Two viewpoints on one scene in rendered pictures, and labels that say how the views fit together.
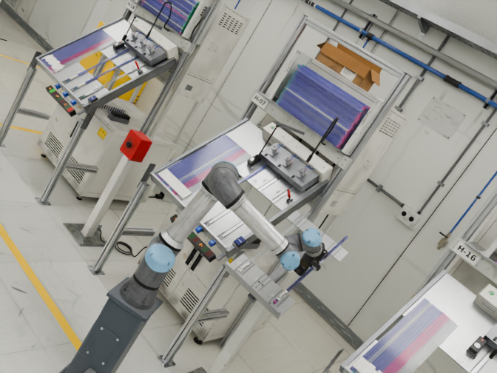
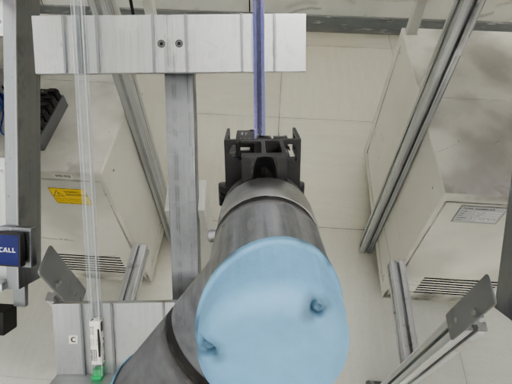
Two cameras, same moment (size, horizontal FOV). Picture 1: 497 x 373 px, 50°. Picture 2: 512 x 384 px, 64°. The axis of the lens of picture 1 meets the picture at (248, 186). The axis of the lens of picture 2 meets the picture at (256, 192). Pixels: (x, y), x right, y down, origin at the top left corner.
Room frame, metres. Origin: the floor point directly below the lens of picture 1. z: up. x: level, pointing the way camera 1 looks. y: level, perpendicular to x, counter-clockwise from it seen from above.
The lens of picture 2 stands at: (2.02, -0.29, 1.31)
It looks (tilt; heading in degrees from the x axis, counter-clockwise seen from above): 53 degrees down; 332
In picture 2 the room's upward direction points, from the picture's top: straight up
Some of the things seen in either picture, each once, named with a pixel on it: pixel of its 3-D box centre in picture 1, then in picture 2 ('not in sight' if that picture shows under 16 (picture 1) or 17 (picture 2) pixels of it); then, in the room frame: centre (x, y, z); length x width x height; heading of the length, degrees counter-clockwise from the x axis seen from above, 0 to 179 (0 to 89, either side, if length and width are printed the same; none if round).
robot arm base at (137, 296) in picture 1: (142, 287); not in sight; (1.91, 0.14, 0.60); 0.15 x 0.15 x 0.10
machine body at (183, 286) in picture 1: (220, 267); (55, 154); (3.16, -0.13, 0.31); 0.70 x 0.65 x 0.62; 58
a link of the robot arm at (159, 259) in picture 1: (156, 264); not in sight; (1.92, 0.14, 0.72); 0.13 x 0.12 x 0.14; 7
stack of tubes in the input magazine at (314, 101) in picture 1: (322, 106); not in sight; (3.02, -0.11, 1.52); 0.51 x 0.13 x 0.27; 58
